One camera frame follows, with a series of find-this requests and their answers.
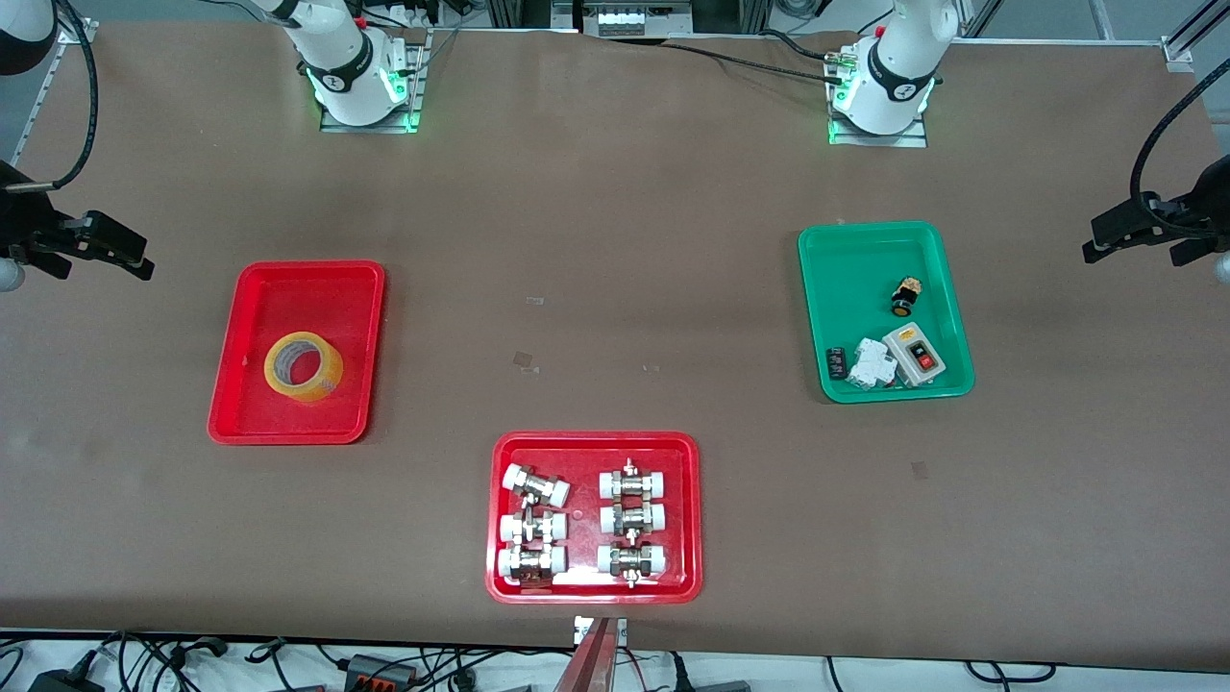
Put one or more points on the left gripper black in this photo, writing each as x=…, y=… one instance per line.
x=1199, y=210

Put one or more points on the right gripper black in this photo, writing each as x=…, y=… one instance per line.
x=21, y=229

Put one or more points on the yellow clear packing tape roll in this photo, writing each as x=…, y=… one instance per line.
x=317, y=392

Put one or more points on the red plastic tray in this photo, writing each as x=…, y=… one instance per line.
x=584, y=481
x=288, y=298

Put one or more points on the green plastic tray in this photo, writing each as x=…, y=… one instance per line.
x=860, y=288

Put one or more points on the white circuit breaker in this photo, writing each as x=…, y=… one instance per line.
x=873, y=365

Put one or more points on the small black electronic component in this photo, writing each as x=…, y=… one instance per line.
x=836, y=363

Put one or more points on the black power adapter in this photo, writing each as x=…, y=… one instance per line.
x=67, y=682

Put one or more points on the brass fitting with white caps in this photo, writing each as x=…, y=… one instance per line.
x=633, y=482
x=632, y=519
x=533, y=528
x=631, y=560
x=531, y=563
x=536, y=485

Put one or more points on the black orange power strip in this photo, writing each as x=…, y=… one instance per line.
x=380, y=671

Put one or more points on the white terminal block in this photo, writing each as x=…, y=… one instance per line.
x=642, y=19

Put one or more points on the reddish aluminium profile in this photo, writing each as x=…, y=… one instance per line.
x=588, y=668

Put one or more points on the aluminium frame profile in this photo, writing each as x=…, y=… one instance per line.
x=77, y=35
x=1180, y=48

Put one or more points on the grey switch box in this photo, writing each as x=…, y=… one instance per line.
x=918, y=358

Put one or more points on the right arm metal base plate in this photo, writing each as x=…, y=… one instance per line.
x=419, y=86

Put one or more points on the small metal bracket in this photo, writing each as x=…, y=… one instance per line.
x=586, y=627

